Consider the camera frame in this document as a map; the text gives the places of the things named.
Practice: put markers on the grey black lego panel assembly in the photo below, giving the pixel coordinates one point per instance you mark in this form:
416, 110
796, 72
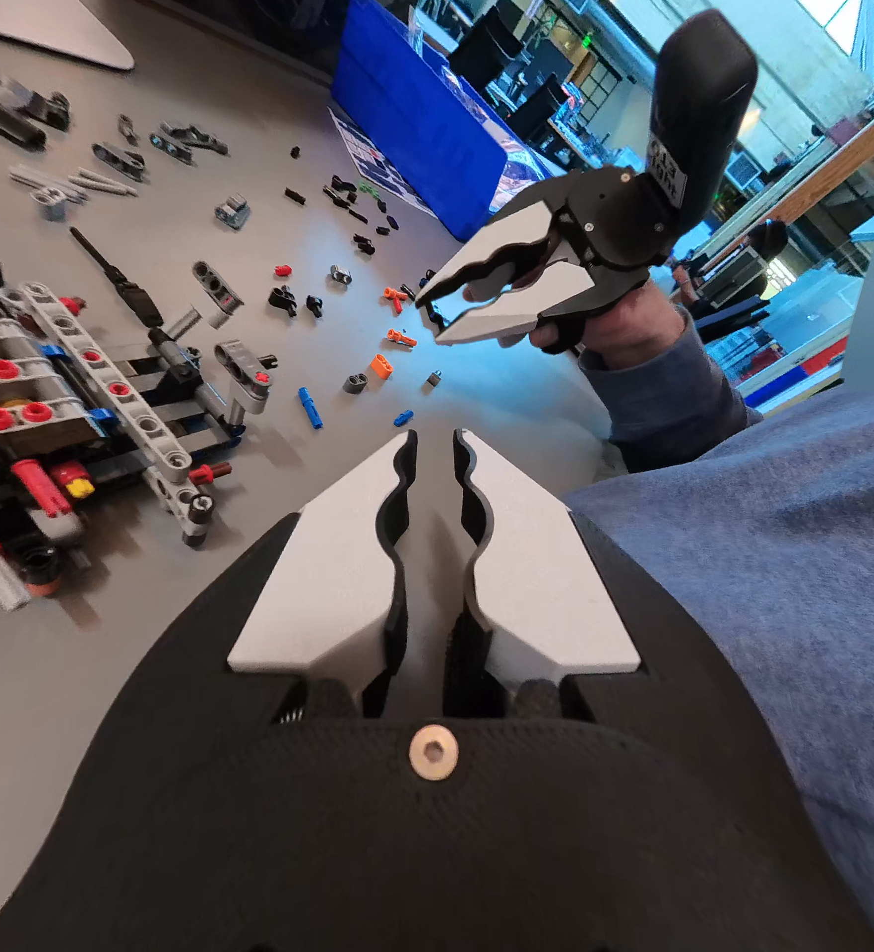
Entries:
5, 111

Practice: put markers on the person's blue sweater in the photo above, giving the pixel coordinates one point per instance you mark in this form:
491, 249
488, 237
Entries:
742, 669

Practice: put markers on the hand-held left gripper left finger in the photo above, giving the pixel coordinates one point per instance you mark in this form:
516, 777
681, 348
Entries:
318, 595

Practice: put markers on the blue plastic bin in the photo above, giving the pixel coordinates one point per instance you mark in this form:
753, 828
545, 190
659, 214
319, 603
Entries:
407, 111

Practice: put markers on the long blue lego pin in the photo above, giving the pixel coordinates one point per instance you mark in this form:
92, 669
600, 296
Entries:
309, 407

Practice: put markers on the black lego elbow connector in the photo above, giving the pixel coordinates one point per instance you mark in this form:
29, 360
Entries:
314, 303

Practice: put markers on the person's right forearm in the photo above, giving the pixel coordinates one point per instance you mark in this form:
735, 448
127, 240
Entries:
653, 405

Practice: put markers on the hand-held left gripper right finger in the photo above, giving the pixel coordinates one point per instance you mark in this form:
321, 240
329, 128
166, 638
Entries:
548, 595

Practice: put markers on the dark grey holed lego piece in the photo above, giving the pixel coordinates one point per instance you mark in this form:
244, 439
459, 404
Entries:
121, 160

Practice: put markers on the group of black lego pins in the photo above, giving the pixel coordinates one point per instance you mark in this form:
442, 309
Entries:
293, 196

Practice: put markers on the black curved lego panel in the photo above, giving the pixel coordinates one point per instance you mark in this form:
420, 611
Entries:
51, 109

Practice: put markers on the dark grey three-hole beam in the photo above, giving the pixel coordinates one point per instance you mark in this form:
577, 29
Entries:
216, 285

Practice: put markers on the black lego cross connector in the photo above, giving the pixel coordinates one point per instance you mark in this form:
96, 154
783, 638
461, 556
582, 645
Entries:
282, 297

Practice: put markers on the sticker sheet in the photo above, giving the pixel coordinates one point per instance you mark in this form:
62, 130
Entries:
377, 167

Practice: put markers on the person's right hand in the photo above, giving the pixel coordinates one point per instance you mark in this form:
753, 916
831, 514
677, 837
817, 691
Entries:
638, 327

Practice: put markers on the light grey lego axle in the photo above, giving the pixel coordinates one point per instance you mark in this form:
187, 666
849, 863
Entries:
54, 187
106, 179
95, 187
35, 175

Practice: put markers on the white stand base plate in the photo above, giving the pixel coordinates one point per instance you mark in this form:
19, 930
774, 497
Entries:
50, 30

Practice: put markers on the dark grey lego panel assembly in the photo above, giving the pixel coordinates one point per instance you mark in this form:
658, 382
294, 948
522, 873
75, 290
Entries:
188, 141

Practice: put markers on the grey two-hole lego piece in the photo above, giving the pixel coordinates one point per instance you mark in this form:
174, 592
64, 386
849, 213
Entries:
340, 274

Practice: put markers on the black lego shaft piece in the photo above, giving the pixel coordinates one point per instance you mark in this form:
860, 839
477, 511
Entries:
136, 301

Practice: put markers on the partly built lego car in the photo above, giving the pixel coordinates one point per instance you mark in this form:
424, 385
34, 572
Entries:
147, 424

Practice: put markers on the light grey two-hole connector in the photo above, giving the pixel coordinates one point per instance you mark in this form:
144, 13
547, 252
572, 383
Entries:
50, 201

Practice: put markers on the small dark lego connector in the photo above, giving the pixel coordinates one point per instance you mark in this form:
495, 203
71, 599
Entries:
128, 128

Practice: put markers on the black office chair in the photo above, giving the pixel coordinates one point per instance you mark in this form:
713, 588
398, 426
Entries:
548, 104
481, 41

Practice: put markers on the orange two-hole lego connector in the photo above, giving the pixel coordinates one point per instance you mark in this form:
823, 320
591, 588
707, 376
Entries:
381, 367

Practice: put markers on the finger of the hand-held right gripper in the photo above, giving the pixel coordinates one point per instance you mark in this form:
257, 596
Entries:
526, 305
496, 242

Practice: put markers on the grey lego panel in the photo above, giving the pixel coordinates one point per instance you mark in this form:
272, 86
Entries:
232, 210

